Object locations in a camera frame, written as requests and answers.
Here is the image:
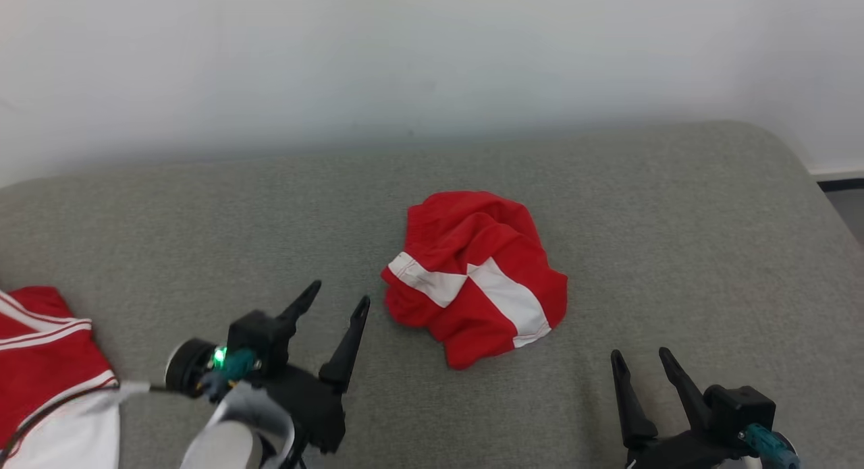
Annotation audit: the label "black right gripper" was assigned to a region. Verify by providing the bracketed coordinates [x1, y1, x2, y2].
[610, 348, 747, 469]

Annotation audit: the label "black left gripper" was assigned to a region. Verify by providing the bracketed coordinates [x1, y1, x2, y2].
[260, 280, 371, 454]

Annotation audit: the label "red shorts with white stripe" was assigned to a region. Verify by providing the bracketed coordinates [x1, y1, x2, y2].
[380, 190, 569, 370]

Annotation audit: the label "red and white jersey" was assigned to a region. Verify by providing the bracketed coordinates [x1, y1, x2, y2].
[0, 285, 122, 469]

